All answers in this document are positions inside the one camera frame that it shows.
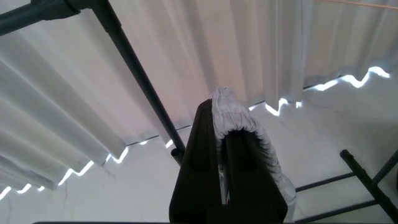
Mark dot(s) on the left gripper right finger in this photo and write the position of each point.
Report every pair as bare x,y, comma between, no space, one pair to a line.
252,180

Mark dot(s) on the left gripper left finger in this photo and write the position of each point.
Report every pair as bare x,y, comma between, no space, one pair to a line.
196,174

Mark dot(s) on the pale grey shorts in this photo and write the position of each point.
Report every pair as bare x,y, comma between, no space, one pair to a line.
230,112

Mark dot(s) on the black clothes rack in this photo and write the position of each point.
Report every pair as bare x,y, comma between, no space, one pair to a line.
140,77

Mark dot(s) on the pink clothes hanger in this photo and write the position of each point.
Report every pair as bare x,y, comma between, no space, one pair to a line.
357,4

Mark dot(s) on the white curtain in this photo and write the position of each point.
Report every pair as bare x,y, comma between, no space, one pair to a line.
62,93

